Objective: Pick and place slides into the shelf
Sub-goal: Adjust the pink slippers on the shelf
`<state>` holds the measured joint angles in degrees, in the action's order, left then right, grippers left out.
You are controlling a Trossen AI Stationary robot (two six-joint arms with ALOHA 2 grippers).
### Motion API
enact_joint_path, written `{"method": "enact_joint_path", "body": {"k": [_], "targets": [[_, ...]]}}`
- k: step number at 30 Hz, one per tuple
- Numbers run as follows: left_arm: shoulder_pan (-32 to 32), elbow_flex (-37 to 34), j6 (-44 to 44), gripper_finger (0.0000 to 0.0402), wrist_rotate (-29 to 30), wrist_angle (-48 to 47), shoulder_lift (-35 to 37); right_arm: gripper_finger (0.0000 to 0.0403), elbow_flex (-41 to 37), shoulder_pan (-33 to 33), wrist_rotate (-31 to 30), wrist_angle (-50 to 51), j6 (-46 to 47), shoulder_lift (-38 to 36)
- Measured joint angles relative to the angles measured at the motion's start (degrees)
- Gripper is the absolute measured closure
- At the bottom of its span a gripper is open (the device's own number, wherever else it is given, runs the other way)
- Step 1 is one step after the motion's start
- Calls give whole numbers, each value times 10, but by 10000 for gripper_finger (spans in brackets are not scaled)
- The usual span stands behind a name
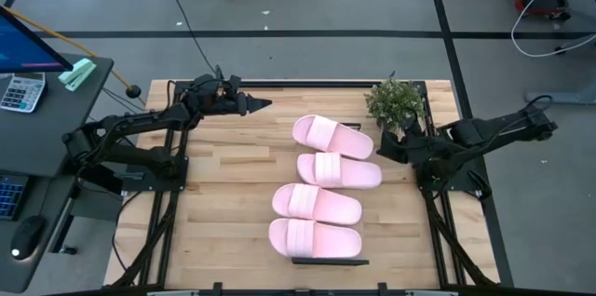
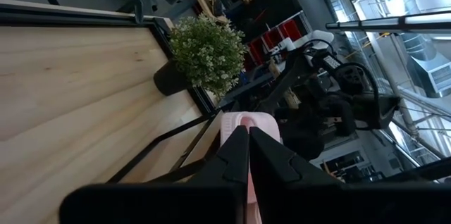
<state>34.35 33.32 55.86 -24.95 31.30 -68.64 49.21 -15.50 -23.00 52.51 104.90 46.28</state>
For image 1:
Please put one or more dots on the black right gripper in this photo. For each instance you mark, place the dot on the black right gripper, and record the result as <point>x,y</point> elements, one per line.
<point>430,147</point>

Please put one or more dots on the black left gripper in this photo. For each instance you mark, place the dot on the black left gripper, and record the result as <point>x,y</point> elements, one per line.
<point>216,98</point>

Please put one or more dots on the pink foam slide sandal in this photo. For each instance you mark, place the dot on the pink foam slide sandal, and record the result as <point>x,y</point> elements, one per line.
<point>344,172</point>
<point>326,240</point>
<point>340,138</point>
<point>326,205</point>

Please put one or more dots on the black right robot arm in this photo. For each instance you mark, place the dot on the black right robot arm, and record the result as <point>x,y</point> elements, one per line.
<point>503,126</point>

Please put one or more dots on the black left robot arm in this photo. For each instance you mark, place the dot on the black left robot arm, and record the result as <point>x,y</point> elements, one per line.
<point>139,121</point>

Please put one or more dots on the green plant black pot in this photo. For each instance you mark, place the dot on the green plant black pot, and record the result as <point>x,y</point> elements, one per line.
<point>393,100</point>

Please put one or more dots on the black round rod foot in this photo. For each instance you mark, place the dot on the black round rod foot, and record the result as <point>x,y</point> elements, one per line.
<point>133,91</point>

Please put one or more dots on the grey chair base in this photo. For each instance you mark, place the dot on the grey chair base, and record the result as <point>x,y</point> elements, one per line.
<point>565,97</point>

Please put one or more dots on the mint green stapler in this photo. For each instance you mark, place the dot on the mint green stapler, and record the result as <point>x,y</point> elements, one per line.
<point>77,75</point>

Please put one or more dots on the yellow rod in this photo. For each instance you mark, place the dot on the yellow rod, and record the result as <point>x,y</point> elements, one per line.
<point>65,39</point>

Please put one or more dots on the black desk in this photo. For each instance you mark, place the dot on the black desk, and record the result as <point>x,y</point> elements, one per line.
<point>46,138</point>

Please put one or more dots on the grey calculator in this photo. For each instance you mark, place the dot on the grey calculator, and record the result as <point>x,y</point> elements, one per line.
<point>21,93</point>

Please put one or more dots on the blue screen desk monitor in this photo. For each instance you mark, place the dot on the blue screen desk monitor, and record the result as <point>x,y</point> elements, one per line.
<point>23,49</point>

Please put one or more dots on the black keyboard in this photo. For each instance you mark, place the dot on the black keyboard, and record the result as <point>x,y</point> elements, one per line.
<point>11,196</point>

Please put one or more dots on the black computer mouse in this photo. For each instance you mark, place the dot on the black computer mouse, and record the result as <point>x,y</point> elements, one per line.
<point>28,235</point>

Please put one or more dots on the black upright bracket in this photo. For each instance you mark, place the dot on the black upright bracket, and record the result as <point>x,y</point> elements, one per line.
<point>219,71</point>

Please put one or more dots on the black metal table frame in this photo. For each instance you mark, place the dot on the black metal table frame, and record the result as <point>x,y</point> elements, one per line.
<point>302,84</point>

